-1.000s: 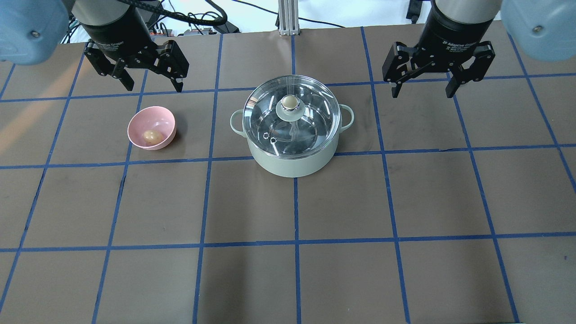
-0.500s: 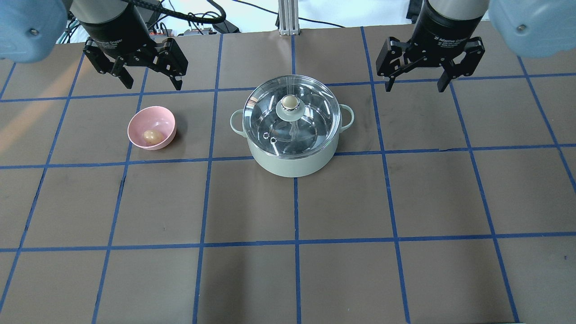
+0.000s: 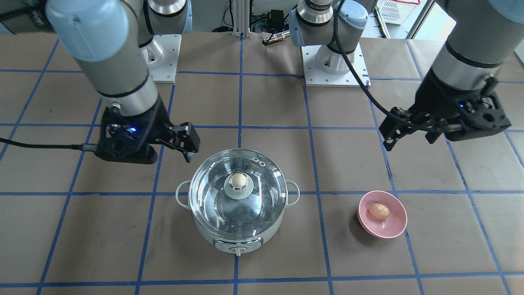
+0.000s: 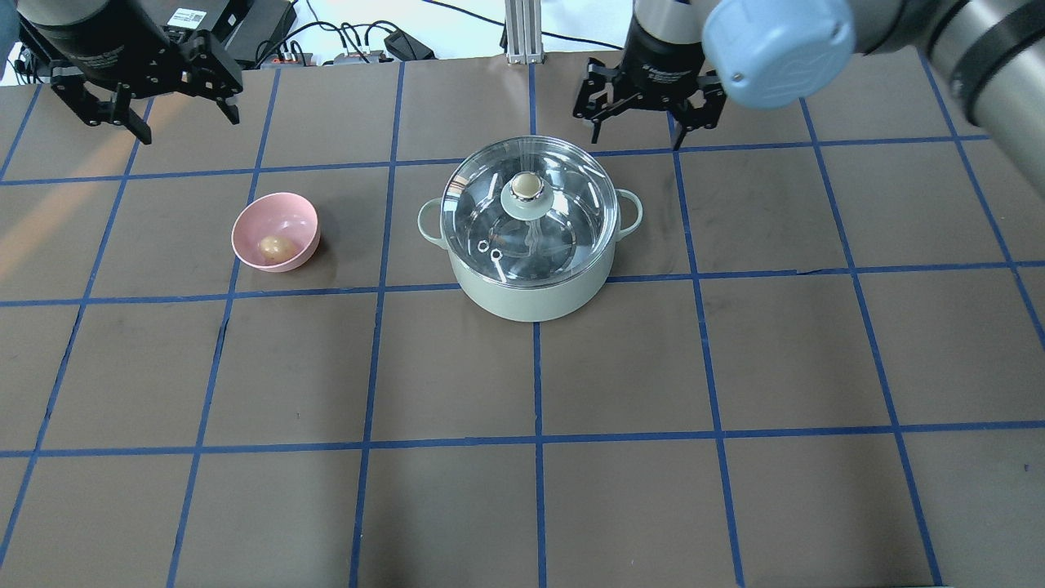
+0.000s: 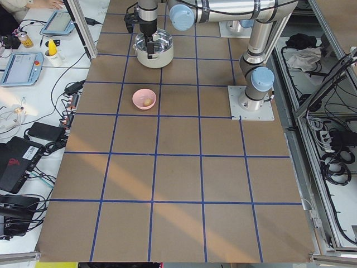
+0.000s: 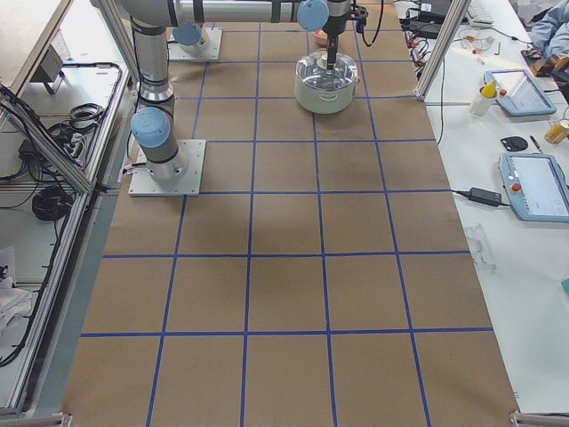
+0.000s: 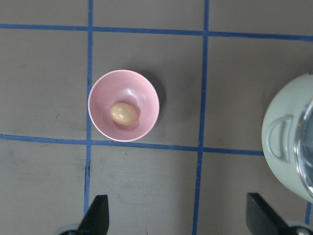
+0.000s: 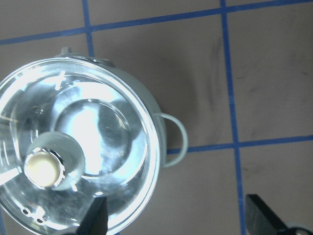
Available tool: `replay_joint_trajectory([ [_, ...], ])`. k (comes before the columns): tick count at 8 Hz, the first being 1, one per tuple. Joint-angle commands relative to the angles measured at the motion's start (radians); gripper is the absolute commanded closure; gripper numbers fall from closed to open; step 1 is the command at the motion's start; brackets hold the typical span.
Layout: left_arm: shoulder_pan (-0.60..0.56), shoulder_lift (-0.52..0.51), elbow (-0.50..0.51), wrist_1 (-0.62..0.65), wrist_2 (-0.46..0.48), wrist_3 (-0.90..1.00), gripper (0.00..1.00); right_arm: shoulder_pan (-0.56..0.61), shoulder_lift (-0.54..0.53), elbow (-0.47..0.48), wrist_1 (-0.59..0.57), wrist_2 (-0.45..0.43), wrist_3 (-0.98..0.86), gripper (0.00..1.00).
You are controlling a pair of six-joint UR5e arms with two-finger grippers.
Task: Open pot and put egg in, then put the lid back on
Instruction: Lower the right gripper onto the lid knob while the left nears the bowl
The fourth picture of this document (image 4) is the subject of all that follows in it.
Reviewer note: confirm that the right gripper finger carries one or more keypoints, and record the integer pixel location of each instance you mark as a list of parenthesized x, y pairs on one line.
[(688, 117), (596, 99)]

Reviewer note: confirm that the pale green cooking pot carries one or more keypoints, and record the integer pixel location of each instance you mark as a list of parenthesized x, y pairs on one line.
[(545, 303)]

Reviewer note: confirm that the aluminium frame post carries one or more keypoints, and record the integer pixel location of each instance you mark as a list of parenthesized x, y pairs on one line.
[(523, 32)]

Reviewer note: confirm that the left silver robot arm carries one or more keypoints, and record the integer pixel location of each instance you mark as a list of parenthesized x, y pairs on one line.
[(46, 16)]

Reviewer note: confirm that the black power adapter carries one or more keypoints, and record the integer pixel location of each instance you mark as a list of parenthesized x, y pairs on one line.
[(407, 48)]

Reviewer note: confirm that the pink bowl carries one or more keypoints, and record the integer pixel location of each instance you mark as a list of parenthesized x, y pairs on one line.
[(282, 213)]

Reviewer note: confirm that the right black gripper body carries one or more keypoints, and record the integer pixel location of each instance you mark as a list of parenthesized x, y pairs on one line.
[(660, 61)]

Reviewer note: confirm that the brown egg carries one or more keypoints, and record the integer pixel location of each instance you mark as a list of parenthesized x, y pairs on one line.
[(276, 249)]

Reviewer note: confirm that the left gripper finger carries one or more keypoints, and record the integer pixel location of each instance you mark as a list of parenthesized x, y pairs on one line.
[(211, 73), (72, 89)]

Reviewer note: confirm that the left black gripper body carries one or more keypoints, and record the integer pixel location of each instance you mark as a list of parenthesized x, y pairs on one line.
[(96, 42)]

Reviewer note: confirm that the glass pot lid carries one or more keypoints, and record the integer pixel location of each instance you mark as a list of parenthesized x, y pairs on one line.
[(528, 212)]

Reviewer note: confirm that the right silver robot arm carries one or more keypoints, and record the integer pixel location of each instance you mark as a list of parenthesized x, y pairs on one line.
[(771, 53)]

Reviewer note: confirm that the brown paper table mat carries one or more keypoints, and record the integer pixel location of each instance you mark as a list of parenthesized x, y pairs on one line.
[(818, 362)]

